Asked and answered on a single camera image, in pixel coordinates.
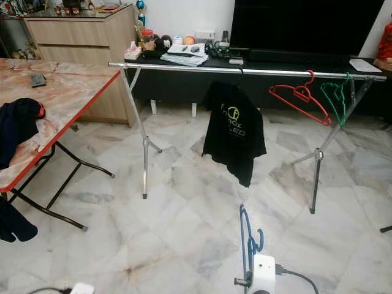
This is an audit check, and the blue plastic hanger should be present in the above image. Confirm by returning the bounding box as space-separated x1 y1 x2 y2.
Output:
239 204 265 276

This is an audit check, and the navy shirt red trim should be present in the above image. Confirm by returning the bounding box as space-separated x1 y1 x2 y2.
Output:
0 98 47 243

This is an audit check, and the red plastic hanger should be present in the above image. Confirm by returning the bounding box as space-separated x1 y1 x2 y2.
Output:
268 70 333 127

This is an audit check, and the green plastic hanger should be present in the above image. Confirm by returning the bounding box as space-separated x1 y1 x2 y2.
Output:
320 73 353 127

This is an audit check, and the black T-shirt large green logo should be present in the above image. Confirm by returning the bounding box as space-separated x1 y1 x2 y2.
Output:
202 81 268 188

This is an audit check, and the black TV console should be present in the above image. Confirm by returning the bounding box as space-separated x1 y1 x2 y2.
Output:
122 52 392 117

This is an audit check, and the silver metal clothes rack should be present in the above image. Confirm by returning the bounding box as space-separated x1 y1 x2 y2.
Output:
109 61 388 215

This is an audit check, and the black soundbar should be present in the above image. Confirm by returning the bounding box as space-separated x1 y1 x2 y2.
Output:
248 49 353 64

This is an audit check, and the stack of papers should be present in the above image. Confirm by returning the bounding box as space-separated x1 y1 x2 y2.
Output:
160 43 209 67

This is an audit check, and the white paper sheet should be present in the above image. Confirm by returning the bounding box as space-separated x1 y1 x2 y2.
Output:
348 58 383 74

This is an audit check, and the pink tissue box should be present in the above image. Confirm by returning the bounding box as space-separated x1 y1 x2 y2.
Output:
124 43 143 61

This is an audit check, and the marble folding table red edge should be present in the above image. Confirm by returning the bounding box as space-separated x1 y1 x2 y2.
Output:
0 58 122 232

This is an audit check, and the red lid jar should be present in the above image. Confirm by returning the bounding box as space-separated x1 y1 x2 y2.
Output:
140 29 155 51

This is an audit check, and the small dark phone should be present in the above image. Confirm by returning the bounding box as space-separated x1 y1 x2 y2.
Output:
29 73 47 88

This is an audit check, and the black television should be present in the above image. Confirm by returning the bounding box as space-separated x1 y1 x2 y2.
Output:
230 0 385 58

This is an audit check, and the glass display cabinet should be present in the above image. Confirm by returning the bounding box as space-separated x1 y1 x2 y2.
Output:
0 0 31 59

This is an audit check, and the light wooden cabinet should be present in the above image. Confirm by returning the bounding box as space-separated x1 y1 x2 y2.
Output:
23 6 138 126

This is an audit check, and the blue gold trophy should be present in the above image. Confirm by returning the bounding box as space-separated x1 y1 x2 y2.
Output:
135 0 146 26

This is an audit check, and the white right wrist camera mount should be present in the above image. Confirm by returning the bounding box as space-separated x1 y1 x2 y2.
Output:
252 254 276 294

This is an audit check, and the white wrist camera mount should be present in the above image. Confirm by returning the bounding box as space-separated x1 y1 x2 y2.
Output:
70 282 96 294
252 254 276 294

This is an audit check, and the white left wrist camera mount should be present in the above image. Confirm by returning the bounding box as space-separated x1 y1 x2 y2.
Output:
70 282 96 294

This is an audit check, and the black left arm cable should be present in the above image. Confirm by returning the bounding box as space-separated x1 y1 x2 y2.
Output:
28 286 73 294

